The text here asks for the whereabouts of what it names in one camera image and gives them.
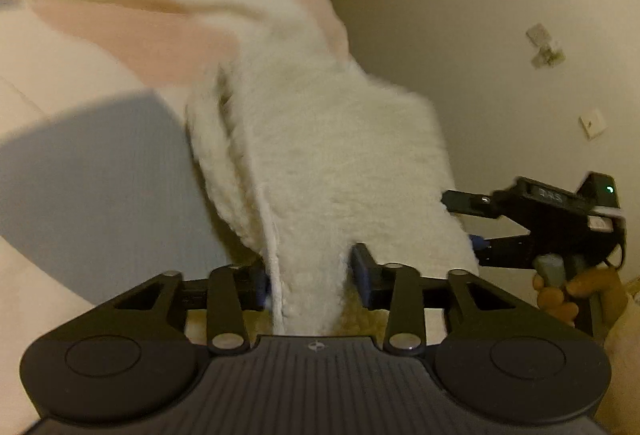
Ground checkered quilt on bed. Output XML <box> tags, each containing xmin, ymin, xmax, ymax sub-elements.
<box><xmin>0</xmin><ymin>0</ymin><xmax>352</xmax><ymax>356</ymax></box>

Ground cream fleece vest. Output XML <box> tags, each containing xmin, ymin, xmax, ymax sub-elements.
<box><xmin>186</xmin><ymin>18</ymin><xmax>477</xmax><ymax>335</ymax></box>

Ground person's right hand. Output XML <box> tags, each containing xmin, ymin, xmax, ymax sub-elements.
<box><xmin>533</xmin><ymin>268</ymin><xmax>629</xmax><ymax>328</ymax></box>

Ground white wall socket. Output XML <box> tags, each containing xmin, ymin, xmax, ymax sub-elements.
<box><xmin>579</xmin><ymin>109</ymin><xmax>608</xmax><ymax>140</ymax></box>

